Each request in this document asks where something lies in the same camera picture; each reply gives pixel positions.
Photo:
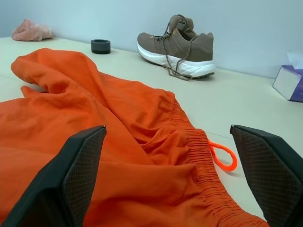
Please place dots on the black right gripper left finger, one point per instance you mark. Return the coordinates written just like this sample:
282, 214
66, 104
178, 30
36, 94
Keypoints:
59, 179

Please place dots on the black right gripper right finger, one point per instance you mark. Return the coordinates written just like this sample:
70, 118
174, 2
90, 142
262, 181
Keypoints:
272, 170

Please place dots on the purple and white tissue box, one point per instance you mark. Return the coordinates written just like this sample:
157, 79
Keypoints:
288, 82

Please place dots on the pink fluffy cloth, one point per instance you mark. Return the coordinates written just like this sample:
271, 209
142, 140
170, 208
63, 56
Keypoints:
30, 32

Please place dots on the brown sneaker with white sole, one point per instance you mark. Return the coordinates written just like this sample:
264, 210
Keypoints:
170, 47

